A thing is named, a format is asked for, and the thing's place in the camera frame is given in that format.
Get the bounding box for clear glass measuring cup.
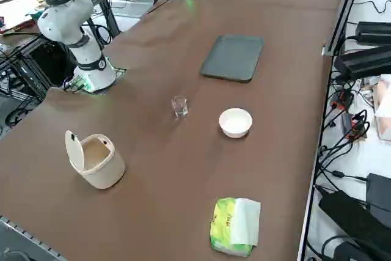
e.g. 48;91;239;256
170;95;189;119

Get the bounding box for dark grey tray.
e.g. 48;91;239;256
199;34;265;84

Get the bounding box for beige trash bin with lid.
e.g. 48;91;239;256
64;130;126;190

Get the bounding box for green tissue pack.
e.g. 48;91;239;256
209;197;262;258

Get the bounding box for black power strip red switches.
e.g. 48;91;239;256
342;112;370;142

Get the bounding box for black power adapter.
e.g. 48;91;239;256
333;45;391;78
319;190;391;261
366;172;391;222
355;21;391;45

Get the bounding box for white plastic box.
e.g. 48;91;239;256
374;74;391;141

